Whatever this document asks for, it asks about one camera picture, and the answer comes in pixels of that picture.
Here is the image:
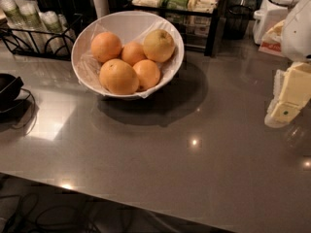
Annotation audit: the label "paper cup stack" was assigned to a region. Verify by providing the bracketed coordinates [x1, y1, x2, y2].
[40, 11, 73, 56]
[19, 3, 49, 53]
[0, 0, 29, 49]

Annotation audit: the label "white appliance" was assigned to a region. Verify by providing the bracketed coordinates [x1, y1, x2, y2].
[253, 0, 288, 45]

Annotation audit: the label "paper cup stack left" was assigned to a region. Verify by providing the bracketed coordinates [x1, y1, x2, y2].
[0, 0, 29, 49]

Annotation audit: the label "large front left orange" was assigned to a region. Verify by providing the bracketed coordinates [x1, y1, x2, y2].
[99, 59, 139, 95]

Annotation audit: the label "small middle orange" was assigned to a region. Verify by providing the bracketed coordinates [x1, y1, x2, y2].
[121, 42, 146, 66]

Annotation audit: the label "black mesh basket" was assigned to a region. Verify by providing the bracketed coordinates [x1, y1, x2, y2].
[224, 5, 253, 40]

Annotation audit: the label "white and red paper bag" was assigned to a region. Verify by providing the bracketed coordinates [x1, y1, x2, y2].
[259, 20, 284, 56]

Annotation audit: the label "front right orange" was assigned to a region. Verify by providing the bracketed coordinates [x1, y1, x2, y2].
[133, 59, 161, 91]

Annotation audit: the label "black device with cable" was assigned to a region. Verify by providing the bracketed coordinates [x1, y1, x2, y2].
[0, 73, 36, 129]

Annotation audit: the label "black wire rack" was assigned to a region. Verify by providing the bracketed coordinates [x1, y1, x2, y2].
[0, 14, 83, 61]

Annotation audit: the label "black shelf with packets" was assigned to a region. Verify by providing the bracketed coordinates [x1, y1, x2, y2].
[125, 0, 224, 56]

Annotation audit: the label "orange at back left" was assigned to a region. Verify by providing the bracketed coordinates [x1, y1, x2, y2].
[90, 32, 122, 63]

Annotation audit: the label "yellowish orange at back right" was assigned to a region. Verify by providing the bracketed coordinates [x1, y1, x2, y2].
[143, 29, 175, 63]

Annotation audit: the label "white cylinder container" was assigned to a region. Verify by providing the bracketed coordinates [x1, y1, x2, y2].
[89, 0, 111, 19]

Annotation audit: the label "black cables under table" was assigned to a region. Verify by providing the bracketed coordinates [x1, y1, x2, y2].
[0, 191, 137, 233]

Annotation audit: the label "paper cup stack middle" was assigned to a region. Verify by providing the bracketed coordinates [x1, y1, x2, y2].
[19, 3, 49, 53]

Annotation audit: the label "paper cup stack right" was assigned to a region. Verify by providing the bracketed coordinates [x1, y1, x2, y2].
[40, 11, 73, 56]

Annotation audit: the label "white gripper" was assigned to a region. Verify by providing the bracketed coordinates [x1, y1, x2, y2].
[264, 0, 311, 128]

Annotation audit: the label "white bowl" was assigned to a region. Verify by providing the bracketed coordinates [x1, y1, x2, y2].
[71, 11, 185, 100]

